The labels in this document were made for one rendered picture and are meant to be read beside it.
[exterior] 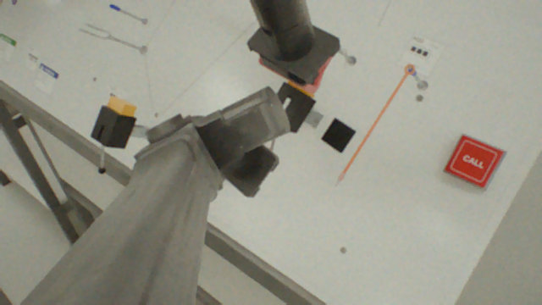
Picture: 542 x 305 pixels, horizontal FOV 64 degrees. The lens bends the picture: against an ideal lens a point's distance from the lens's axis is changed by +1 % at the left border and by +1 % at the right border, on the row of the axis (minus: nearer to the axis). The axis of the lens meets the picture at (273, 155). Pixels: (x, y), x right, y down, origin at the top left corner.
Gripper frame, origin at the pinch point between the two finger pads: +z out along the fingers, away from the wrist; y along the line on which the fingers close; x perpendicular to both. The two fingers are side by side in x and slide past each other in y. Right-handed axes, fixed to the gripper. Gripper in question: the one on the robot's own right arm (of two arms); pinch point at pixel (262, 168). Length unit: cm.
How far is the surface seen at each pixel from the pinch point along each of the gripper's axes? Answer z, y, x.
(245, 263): 7.8, -4.4, 15.4
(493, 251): 136, -41, -16
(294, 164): 3.7, -2.4, -3.1
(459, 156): -1.8, -21.6, -17.2
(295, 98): -6.7, -0.8, -11.1
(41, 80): 7, 60, 18
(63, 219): 61, 80, 70
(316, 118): 2.1, -1.3, -11.1
